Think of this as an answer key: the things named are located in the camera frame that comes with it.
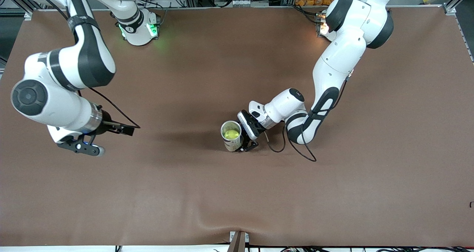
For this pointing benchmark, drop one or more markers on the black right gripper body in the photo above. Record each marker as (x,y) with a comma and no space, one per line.
(106,119)

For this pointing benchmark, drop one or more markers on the blue white tennis ball can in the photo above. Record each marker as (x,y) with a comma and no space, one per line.
(234,146)

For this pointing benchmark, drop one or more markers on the yellow tennis ball large print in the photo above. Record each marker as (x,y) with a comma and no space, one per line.
(231,134)

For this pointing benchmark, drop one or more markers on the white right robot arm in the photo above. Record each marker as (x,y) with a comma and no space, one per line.
(61,109)

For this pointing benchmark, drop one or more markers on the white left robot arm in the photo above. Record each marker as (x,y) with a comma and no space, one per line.
(344,55)

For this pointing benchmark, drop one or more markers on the brown table mat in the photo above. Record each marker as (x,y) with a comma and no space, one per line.
(222,78)

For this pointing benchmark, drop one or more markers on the brown post with grey bracket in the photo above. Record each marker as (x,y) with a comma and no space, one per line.
(239,241)

